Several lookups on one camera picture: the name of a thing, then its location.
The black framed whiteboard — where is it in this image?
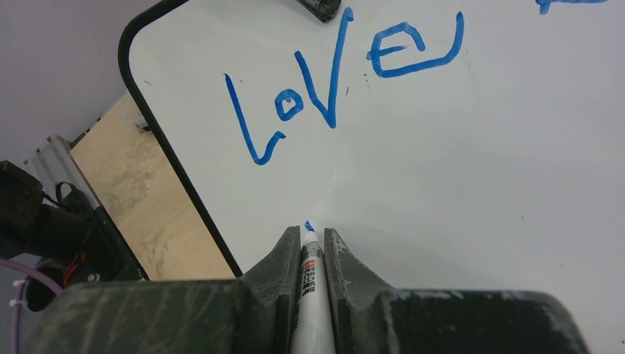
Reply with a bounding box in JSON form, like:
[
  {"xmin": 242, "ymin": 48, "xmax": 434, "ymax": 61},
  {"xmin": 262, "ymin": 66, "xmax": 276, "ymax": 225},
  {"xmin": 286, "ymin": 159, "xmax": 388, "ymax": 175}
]
[{"xmin": 118, "ymin": 1, "xmax": 624, "ymax": 353}]

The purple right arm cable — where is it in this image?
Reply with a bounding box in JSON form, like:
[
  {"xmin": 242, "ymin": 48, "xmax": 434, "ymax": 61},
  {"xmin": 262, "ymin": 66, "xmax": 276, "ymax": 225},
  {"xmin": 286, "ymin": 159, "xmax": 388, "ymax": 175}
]
[{"xmin": 0, "ymin": 257, "xmax": 64, "ymax": 354}]

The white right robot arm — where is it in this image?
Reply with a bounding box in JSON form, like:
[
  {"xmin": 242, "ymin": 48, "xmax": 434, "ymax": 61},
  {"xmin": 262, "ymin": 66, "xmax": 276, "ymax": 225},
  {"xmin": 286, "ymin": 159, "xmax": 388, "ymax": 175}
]
[{"xmin": 1, "ymin": 161, "xmax": 589, "ymax": 353}]

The aluminium frame rail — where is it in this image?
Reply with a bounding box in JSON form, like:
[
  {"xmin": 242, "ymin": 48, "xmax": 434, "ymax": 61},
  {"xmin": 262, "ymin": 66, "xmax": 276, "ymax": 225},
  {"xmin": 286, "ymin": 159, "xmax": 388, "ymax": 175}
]
[{"xmin": 21, "ymin": 134, "xmax": 102, "ymax": 209}]

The white blue whiteboard marker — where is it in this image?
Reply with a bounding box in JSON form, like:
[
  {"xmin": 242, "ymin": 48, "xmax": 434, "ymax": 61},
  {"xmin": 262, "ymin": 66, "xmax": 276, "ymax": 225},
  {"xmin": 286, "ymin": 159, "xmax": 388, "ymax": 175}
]
[{"xmin": 290, "ymin": 221, "xmax": 336, "ymax": 353}]

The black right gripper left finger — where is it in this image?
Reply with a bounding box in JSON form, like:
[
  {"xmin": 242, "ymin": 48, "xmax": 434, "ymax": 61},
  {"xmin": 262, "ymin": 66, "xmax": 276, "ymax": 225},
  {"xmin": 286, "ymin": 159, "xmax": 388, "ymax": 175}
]
[{"xmin": 25, "ymin": 226, "xmax": 301, "ymax": 353}]

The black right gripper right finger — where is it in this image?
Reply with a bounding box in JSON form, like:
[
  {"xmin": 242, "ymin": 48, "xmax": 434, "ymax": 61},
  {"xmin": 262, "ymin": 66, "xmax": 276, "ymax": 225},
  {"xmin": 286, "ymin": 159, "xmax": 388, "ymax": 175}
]
[{"xmin": 324, "ymin": 228, "xmax": 590, "ymax": 353}]

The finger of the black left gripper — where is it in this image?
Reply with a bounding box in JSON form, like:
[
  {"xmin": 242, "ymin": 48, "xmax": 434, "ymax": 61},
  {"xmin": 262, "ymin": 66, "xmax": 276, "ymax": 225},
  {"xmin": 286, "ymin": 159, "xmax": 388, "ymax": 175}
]
[{"xmin": 298, "ymin": 0, "xmax": 341, "ymax": 22}]

